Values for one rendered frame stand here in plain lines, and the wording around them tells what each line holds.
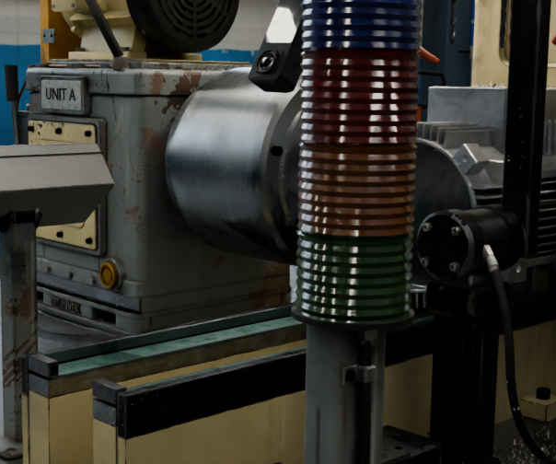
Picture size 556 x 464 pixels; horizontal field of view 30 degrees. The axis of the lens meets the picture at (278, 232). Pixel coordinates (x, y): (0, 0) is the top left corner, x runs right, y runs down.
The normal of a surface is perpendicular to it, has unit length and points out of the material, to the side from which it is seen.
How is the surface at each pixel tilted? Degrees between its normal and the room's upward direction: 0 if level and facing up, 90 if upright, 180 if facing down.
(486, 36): 90
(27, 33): 90
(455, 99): 90
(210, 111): 58
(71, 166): 51
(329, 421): 90
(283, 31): 62
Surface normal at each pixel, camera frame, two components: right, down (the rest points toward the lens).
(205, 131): -0.67, -0.26
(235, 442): 0.69, 0.12
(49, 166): 0.55, -0.52
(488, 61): -0.72, 0.09
